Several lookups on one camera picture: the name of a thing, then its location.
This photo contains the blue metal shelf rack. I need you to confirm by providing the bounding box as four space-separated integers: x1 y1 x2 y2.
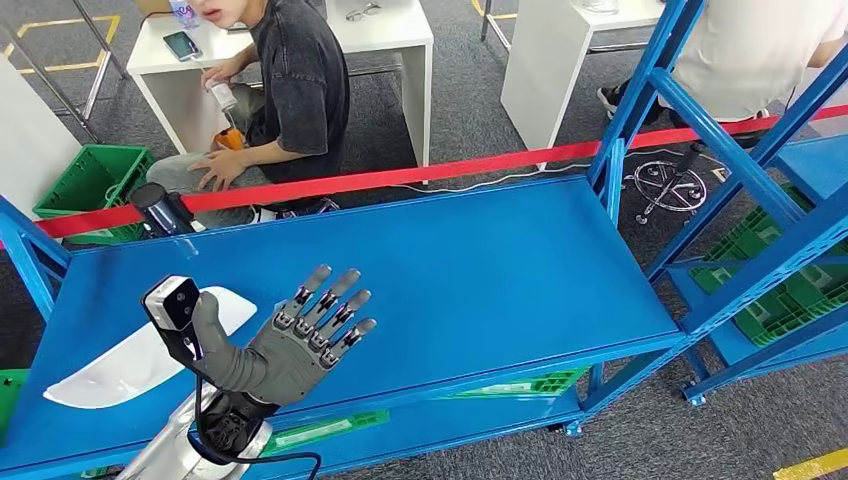
645 42 848 407
0 0 848 480

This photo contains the small white bottle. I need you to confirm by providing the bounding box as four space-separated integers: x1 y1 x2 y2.
205 78 238 114

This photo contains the orange object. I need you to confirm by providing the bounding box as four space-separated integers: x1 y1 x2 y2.
213 127 246 152

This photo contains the yellow floor tape square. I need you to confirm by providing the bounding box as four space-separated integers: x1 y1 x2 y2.
471 0 518 21
3 14 123 75
773 448 848 480

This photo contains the black camera cable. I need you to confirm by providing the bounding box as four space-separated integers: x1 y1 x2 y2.
187 374 324 480

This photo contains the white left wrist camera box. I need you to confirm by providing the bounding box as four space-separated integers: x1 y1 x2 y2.
141 274 202 333

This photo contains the clear drink bottle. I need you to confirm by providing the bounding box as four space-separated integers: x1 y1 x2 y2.
168 0 200 29

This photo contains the white floor cable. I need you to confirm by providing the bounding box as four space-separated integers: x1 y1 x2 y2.
390 146 730 197

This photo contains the black barrier post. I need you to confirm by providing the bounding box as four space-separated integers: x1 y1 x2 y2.
129 182 198 238

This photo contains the white plastic shell part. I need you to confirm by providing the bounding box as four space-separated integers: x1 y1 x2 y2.
42 286 258 410

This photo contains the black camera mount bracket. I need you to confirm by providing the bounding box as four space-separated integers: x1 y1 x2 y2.
155 317 207 379

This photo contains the chrome chair base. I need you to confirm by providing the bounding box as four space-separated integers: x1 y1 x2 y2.
622 142 730 227

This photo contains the smartphone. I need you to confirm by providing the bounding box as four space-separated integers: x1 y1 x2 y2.
162 30 202 63

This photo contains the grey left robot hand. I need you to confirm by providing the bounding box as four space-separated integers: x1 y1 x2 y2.
190 263 379 408

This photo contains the metal frame table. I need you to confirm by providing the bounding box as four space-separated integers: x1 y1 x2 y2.
0 0 128 144

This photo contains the red barrier belt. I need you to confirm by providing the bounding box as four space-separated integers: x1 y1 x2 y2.
33 104 848 241

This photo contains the person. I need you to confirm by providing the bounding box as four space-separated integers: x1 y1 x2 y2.
145 0 351 230
596 0 848 150

